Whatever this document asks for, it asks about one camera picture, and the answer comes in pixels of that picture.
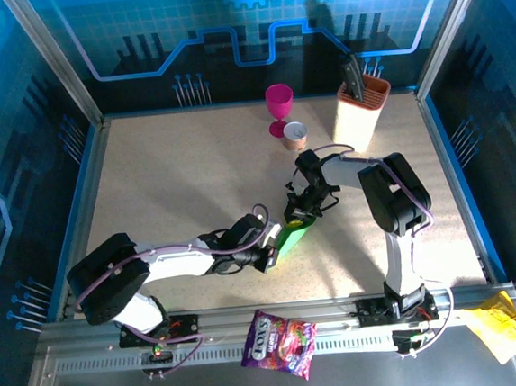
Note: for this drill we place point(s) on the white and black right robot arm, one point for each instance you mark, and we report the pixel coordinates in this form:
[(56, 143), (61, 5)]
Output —
[(346, 171)]

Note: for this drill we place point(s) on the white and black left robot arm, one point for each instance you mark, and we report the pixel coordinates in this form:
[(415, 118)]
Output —
[(178, 263)]

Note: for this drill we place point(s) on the tin can with silver lid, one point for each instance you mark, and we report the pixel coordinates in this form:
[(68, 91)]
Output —
[(296, 141)]

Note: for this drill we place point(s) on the purple candy bag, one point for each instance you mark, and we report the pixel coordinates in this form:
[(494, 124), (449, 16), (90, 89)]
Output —
[(275, 340)]

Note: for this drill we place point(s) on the beige knife block orange top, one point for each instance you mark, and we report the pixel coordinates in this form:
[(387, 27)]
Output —
[(355, 121)]

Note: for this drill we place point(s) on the pink plastic goblet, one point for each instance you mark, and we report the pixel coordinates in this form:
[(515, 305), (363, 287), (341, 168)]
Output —
[(279, 103)]

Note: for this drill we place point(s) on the aluminium front rail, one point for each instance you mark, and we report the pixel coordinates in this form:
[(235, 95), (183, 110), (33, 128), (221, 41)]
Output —
[(232, 315)]

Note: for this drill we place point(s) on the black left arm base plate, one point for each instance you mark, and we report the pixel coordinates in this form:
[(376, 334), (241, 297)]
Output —
[(190, 332)]

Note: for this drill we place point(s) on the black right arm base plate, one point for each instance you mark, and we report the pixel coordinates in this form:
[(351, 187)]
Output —
[(363, 314)]

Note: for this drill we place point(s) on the aluminium side rail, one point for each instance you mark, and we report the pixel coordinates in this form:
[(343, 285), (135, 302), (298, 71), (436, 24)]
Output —
[(444, 154), (88, 185)]

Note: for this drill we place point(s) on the aluminium corner post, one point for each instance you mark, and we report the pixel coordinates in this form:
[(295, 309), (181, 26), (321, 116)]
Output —
[(447, 27), (54, 62)]

